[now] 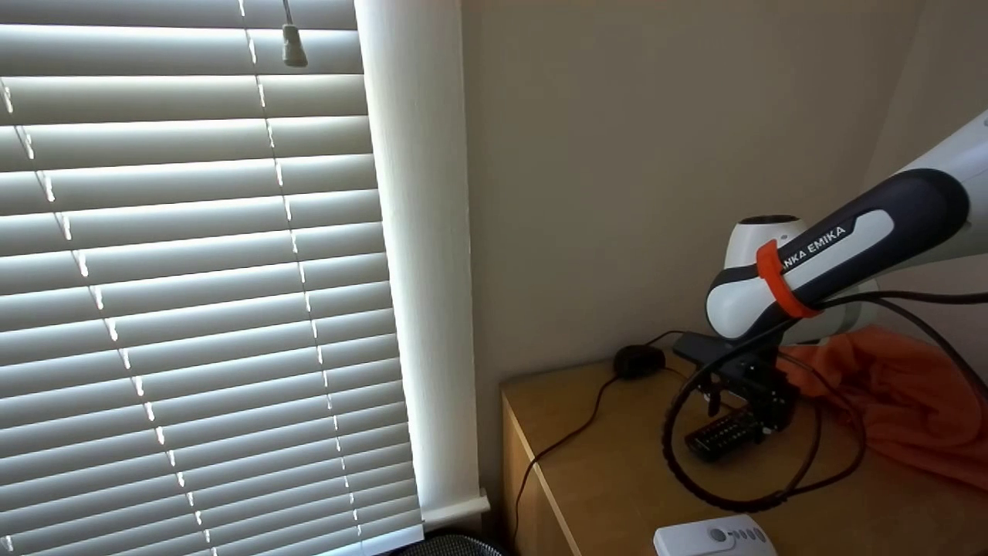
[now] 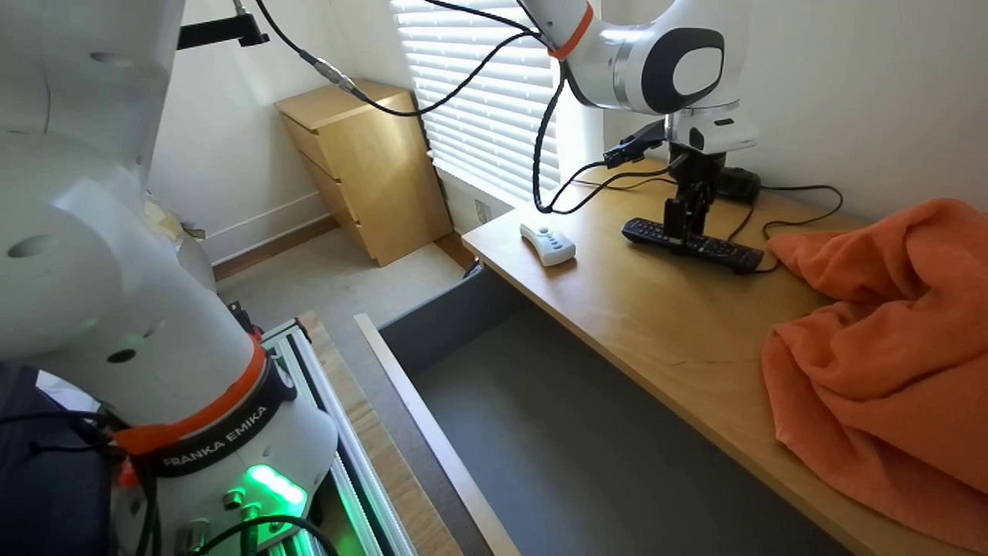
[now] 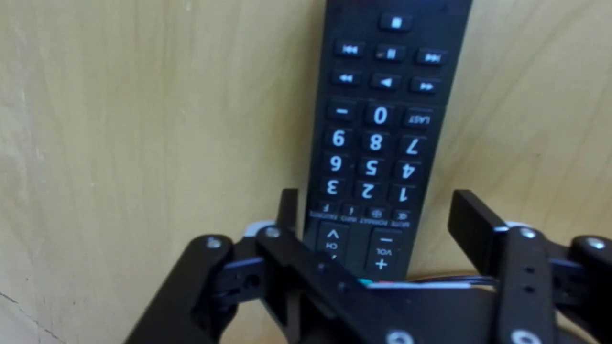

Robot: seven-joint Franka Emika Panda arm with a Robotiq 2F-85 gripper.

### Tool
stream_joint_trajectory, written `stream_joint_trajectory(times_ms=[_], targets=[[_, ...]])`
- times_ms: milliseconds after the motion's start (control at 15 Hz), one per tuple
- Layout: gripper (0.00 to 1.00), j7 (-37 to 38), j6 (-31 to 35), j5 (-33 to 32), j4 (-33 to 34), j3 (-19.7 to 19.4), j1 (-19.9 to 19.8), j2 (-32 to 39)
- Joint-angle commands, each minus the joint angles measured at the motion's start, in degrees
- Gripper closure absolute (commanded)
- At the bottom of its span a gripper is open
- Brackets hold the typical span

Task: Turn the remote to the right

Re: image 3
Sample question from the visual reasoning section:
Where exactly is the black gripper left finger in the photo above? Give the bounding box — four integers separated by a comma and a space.
123, 187, 385, 344

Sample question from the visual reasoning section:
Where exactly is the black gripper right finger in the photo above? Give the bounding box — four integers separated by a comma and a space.
446, 187, 612, 344

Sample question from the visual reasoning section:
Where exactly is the black TV remote control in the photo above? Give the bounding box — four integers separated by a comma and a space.
300, 0, 474, 283

